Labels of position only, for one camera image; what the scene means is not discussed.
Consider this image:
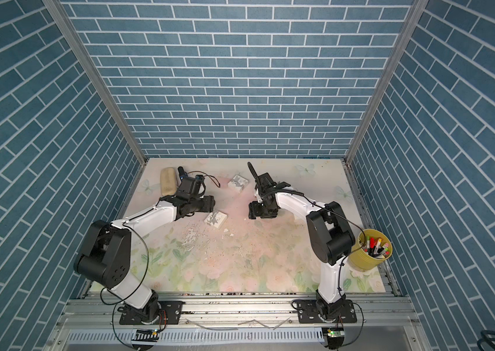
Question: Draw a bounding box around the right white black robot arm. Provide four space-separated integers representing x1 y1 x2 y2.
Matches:
249 168 356 307

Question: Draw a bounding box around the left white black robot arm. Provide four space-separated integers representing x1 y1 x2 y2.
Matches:
74 195 215 310

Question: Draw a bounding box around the beige zippered pencil case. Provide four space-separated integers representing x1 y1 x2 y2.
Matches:
160 168 178 197

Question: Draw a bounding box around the yellow pen cup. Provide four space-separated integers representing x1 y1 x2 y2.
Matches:
348 229 394 271

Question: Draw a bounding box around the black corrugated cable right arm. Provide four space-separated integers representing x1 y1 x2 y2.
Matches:
246 161 266 190

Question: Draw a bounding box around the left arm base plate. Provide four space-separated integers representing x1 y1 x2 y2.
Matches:
117 301 184 327

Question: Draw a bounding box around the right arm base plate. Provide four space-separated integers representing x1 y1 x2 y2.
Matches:
291 299 357 324

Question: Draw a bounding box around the aluminium front rail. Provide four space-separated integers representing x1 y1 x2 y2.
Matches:
45 293 430 350

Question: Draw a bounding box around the aluminium corner post left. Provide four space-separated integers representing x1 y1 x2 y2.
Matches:
42 0 147 166

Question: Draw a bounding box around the aluminium corner post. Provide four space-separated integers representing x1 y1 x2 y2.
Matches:
345 0 428 165
42 0 147 166

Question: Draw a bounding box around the aluminium corner post right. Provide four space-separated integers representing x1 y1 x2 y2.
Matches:
345 0 428 165

